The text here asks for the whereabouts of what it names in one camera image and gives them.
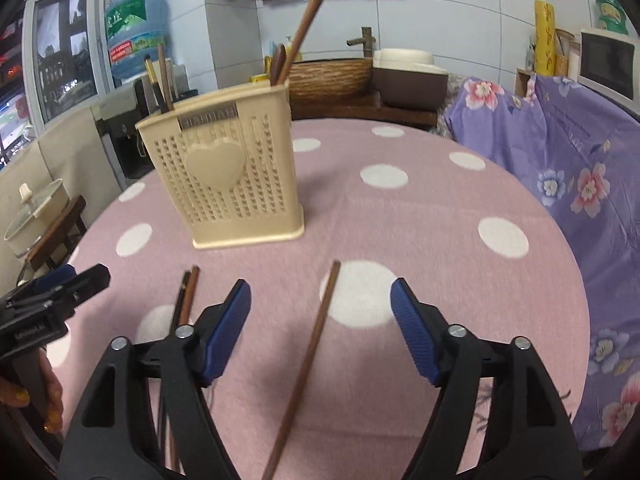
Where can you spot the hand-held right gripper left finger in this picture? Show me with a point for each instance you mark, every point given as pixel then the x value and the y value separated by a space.
pixel 227 330

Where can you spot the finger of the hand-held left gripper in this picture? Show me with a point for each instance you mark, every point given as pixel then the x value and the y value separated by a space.
pixel 82 285
pixel 47 280

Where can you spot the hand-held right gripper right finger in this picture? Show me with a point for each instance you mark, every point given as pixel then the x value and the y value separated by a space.
pixel 415 330

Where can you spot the cream plastic utensil holder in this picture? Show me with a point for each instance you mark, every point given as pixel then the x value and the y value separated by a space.
pixel 225 175

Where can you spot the person's left hand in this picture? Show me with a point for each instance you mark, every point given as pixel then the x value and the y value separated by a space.
pixel 52 400

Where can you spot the dark wooden stool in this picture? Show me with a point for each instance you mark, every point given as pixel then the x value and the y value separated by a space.
pixel 62 232

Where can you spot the white pot with lid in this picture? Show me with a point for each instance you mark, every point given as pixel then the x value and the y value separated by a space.
pixel 35 220

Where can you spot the pink polka dot tablecloth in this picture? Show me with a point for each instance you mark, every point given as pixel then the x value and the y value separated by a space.
pixel 380 220

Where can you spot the grey water dispenser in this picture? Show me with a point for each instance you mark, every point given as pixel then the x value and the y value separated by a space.
pixel 120 130

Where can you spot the dark wooden counter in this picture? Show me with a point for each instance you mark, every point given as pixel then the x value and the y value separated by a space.
pixel 370 112

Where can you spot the purple floral cloth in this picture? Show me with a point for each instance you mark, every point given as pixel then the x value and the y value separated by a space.
pixel 575 170

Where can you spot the white cup stack tube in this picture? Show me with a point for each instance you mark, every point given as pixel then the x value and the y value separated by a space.
pixel 177 77

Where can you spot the sliding glass window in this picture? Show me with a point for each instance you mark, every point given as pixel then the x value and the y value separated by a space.
pixel 65 45

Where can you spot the brown and white cooker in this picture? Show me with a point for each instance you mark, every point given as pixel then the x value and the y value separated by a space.
pixel 410 80

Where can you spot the yellow cleaning sponge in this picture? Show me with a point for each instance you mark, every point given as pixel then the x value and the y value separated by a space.
pixel 259 78

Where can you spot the blue water jug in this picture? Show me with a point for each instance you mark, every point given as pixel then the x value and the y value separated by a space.
pixel 135 35

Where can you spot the yellow soap dispenser bottle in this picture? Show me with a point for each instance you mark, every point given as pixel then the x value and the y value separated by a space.
pixel 286 47

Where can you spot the bronze faucet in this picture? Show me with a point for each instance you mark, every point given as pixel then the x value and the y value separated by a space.
pixel 365 42

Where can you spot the woven utensil basket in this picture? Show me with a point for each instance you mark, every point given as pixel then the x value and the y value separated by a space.
pixel 567 57

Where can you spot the yellow wrapped roll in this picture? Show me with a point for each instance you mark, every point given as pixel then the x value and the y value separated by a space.
pixel 545 37

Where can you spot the white microwave oven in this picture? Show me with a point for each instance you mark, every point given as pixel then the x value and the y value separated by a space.
pixel 612 67

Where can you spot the stack of green bowls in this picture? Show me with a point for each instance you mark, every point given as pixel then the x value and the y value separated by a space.
pixel 611 10

